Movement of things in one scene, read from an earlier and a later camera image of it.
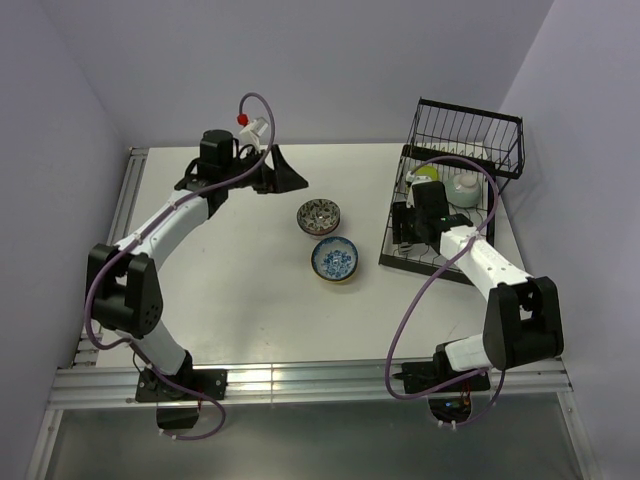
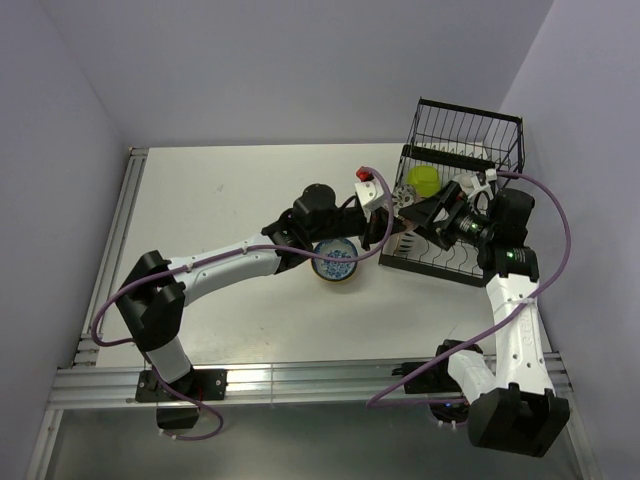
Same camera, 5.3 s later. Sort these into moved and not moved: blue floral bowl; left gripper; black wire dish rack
Moved: left gripper
Not moved: black wire dish rack; blue floral bowl
